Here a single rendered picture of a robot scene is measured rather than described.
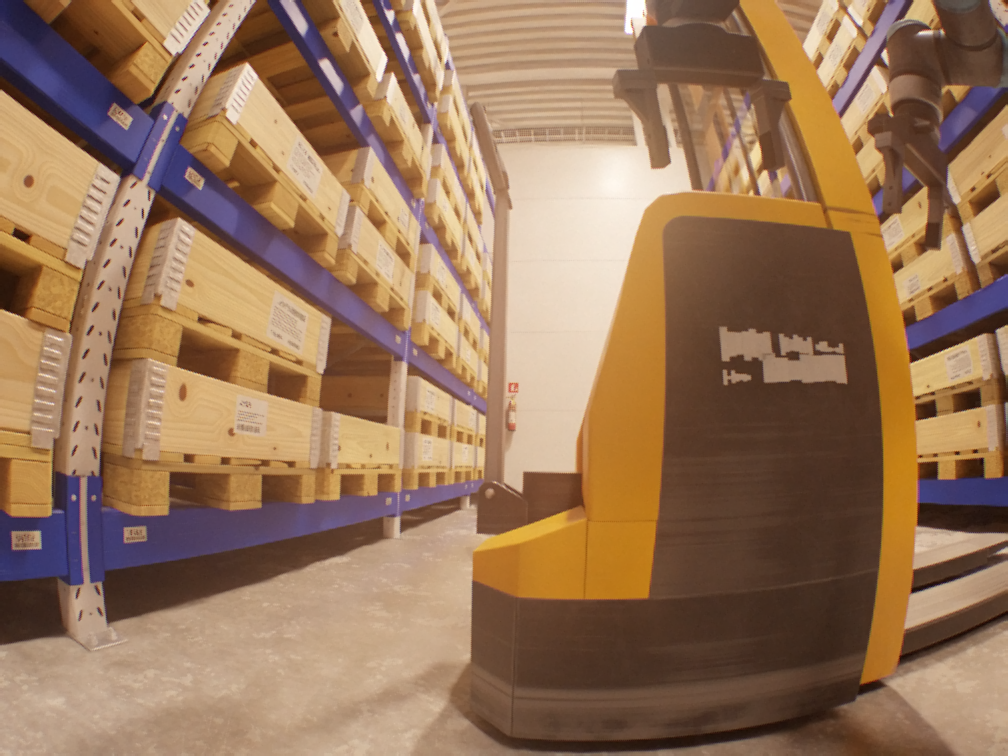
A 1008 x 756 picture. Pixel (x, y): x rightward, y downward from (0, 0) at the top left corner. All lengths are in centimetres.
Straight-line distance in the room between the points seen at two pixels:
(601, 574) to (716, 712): 30
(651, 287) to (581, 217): 700
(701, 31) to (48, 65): 112
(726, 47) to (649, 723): 86
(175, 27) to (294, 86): 133
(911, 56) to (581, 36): 858
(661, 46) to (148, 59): 105
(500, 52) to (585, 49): 163
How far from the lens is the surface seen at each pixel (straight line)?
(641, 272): 68
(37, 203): 97
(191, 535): 130
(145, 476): 108
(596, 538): 62
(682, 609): 66
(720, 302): 69
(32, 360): 94
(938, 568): 170
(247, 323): 133
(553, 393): 661
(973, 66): 81
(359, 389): 286
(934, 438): 287
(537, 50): 936
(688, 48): 51
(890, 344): 91
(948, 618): 119
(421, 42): 330
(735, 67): 52
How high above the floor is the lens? 46
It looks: 11 degrees up
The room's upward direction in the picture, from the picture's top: 2 degrees clockwise
